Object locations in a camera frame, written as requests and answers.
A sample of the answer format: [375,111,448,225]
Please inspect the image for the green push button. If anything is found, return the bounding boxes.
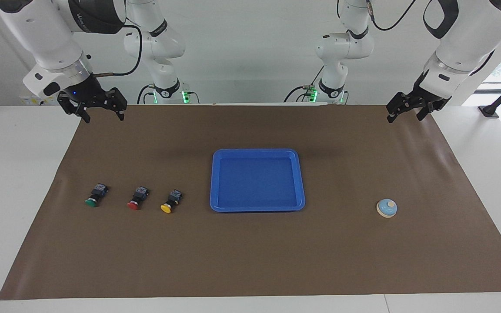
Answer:
[85,183,109,207]

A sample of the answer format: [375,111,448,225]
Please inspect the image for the red push button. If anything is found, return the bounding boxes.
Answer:
[127,186,150,211]

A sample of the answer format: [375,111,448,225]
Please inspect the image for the blue desk bell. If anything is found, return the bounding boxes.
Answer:
[376,199,398,218]

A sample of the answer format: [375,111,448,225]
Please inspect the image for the yellow push button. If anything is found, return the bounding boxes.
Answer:
[160,190,183,214]

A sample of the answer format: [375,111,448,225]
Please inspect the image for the blue plastic tray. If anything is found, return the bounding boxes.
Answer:
[210,149,306,213]

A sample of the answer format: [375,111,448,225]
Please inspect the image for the brown paper table mat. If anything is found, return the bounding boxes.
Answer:
[0,104,501,300]

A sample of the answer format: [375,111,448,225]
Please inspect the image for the black base power cable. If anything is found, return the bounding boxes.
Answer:
[137,84,156,105]
[284,65,326,103]

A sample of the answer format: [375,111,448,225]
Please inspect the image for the white wall socket box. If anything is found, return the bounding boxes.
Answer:
[20,95,60,106]

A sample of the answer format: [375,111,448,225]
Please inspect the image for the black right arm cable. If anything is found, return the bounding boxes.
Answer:
[94,24,143,78]

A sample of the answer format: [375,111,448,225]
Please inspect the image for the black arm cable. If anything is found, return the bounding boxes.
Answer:
[366,0,417,32]
[94,24,143,78]

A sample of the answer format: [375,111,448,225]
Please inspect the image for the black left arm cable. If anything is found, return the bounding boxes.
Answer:
[366,0,417,32]

